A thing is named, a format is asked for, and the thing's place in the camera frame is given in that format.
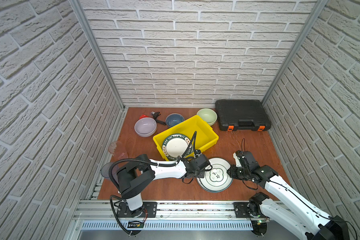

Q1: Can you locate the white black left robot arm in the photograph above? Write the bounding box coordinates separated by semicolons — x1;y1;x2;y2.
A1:
111;154;213;212

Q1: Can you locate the clear pink plastic cup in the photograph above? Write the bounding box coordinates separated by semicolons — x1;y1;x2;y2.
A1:
108;141;129;162

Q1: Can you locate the black plastic tool case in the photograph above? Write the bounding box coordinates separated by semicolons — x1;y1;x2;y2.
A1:
215;100;272;132

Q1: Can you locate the white plate teal quatrefoil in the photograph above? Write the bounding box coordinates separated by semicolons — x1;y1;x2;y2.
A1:
197;158;233;193

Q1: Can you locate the lavender ceramic bowl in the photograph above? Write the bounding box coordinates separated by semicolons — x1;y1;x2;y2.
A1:
134;118;157;137

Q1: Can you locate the dark blue glazed bowl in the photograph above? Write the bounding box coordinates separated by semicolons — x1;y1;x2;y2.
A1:
166;113;185;128

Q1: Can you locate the pale green ceramic bowl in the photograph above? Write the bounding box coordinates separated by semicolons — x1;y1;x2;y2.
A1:
197;109;218;126

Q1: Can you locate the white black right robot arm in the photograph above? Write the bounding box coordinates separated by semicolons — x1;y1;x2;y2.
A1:
227;165;350;240

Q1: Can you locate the red small object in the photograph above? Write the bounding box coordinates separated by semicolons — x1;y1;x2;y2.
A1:
139;114;149;120

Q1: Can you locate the yellow plastic bin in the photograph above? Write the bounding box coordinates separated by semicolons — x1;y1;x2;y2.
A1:
153;115;219;161

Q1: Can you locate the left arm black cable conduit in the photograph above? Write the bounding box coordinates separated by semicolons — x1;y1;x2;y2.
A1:
108;130;199;190

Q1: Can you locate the black handled tool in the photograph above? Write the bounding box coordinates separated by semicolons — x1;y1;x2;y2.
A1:
151;112;167;126

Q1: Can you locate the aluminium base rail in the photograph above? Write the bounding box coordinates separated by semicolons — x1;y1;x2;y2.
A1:
73;200;271;231

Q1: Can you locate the green rimmed white plate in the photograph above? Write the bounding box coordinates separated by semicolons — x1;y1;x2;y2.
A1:
162;134;193;161

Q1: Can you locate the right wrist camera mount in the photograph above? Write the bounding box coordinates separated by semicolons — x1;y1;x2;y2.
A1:
233;151;259;167

